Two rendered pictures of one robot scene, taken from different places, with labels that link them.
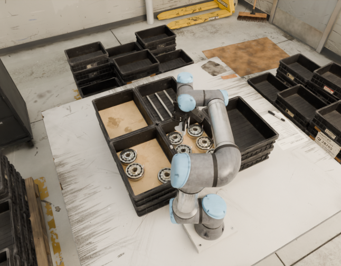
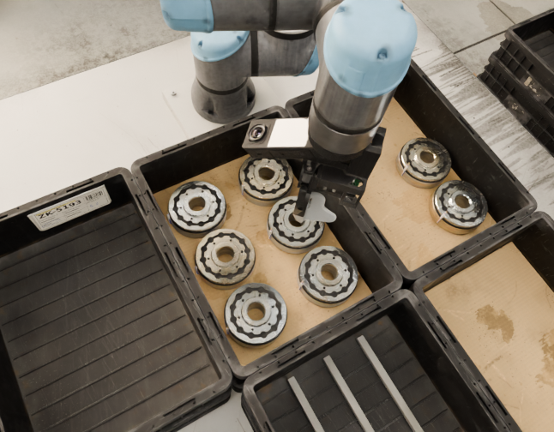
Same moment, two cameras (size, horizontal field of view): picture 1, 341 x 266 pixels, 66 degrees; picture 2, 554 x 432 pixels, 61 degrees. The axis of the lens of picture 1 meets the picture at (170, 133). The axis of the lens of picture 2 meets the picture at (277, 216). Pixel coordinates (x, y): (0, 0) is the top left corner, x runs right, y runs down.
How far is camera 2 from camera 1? 1.39 m
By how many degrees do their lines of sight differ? 68
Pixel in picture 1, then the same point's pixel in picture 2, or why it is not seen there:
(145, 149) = (415, 242)
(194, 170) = not seen: outside the picture
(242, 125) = (57, 364)
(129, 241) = not seen: hidden behind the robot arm
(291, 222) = (32, 113)
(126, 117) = (529, 390)
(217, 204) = not seen: hidden behind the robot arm
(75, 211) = (515, 137)
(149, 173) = (383, 165)
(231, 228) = (175, 93)
